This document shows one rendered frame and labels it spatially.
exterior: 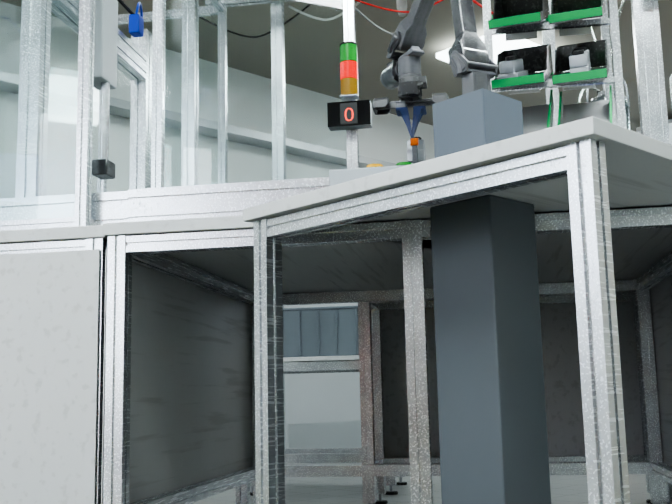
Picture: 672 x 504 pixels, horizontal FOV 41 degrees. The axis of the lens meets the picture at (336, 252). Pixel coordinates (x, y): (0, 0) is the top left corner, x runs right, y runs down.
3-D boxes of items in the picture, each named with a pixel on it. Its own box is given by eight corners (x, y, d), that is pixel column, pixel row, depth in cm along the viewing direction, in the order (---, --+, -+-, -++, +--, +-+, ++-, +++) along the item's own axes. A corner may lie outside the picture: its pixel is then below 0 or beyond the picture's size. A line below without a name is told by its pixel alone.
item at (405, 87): (397, 80, 225) (395, 70, 219) (426, 77, 224) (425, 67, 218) (399, 103, 224) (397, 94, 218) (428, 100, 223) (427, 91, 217)
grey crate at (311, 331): (385, 354, 414) (384, 304, 418) (252, 358, 425) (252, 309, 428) (395, 358, 456) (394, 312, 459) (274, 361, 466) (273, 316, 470)
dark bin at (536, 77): (544, 83, 225) (541, 52, 223) (492, 90, 230) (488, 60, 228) (553, 70, 251) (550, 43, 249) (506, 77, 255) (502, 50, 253)
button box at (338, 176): (418, 189, 210) (417, 163, 211) (329, 194, 214) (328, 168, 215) (421, 195, 217) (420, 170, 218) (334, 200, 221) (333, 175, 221)
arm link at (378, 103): (374, 84, 232) (371, 75, 226) (448, 78, 229) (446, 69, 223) (375, 115, 230) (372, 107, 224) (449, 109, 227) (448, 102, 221)
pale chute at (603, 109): (614, 155, 218) (612, 139, 215) (558, 161, 222) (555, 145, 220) (612, 100, 239) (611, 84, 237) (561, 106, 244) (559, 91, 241)
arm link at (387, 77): (424, 33, 229) (401, 50, 240) (396, 28, 225) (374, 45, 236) (426, 76, 227) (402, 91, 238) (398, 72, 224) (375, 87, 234)
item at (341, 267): (757, 199, 196) (756, 186, 197) (102, 235, 221) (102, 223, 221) (649, 279, 334) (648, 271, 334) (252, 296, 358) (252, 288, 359)
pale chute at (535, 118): (550, 159, 220) (547, 143, 218) (495, 165, 225) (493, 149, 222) (554, 104, 242) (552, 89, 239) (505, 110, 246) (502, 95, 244)
